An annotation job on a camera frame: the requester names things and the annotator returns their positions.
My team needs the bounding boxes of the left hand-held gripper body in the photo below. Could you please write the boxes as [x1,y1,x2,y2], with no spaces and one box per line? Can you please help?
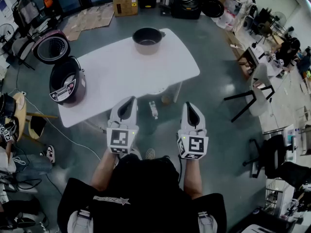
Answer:
[106,119,140,155]

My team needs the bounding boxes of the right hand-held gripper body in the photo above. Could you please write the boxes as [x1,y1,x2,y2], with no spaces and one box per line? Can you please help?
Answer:
[176,127,209,160]

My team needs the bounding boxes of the maroon rice cooker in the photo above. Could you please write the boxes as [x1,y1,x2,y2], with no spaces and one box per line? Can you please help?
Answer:
[32,29,87,106]

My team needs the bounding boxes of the dark pot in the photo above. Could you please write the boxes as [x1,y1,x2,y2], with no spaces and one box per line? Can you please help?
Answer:
[0,93,17,119]
[132,27,163,56]

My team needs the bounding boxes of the person's right forearm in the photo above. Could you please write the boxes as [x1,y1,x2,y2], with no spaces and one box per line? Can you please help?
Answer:
[183,158,204,200]

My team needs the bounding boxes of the person's left forearm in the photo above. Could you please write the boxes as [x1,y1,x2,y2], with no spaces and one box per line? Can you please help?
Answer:
[90,149,122,192]

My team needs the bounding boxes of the clear plastic water bottle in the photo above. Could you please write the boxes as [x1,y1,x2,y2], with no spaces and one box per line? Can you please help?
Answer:
[149,100,159,120]

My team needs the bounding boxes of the white table leg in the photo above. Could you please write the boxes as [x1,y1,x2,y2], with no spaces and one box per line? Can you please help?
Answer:
[167,81,183,104]

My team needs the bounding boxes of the person's black shirt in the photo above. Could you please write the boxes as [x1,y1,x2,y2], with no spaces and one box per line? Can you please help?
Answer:
[57,154,228,233]

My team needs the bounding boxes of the white chair black legs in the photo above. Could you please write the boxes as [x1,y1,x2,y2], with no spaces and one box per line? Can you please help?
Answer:
[223,62,276,123]

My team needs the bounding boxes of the black office chair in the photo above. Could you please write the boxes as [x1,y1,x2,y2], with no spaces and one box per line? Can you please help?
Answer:
[242,133,311,191]

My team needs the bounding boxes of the wooden stool black seat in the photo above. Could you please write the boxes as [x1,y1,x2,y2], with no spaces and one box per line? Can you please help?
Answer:
[25,112,59,140]

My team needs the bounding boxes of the cluttered work desk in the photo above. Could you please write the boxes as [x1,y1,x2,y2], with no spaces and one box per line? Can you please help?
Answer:
[237,41,285,79]

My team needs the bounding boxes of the flattened cardboard sheets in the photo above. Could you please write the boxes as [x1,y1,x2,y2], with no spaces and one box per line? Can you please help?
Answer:
[62,5,115,42]

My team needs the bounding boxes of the white plastic appliance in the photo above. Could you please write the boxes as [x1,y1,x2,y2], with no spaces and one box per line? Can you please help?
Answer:
[239,223,272,233]

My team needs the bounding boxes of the white plastic bags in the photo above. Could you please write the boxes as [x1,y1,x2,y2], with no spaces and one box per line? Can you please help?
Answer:
[210,0,242,31]

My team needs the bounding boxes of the brown cardboard box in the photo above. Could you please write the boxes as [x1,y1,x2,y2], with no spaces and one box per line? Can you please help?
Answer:
[112,0,139,17]

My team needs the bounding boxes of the grey folding chair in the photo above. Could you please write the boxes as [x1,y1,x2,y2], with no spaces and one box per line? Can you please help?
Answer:
[9,36,36,70]

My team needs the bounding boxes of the black washing machine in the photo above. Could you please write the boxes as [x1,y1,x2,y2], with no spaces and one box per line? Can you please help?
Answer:
[170,0,225,20]

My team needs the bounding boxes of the black clothes rack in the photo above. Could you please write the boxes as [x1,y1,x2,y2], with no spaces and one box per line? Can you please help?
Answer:
[12,0,53,35]

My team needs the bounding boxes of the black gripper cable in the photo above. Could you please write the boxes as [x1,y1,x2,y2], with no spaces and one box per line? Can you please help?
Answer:
[178,154,183,183]

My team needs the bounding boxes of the white floor cable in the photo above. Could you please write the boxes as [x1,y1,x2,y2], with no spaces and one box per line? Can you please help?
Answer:
[14,88,102,160]

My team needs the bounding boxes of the grey shoulder strap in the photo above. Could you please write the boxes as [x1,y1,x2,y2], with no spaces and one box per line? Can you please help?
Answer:
[67,209,94,233]
[196,211,218,233]

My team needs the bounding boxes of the white wire cart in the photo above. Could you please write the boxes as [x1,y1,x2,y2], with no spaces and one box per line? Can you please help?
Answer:
[263,178,296,217]

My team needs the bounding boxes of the blue wall poster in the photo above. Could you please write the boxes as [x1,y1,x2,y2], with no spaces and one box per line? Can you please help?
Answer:
[0,0,13,19]

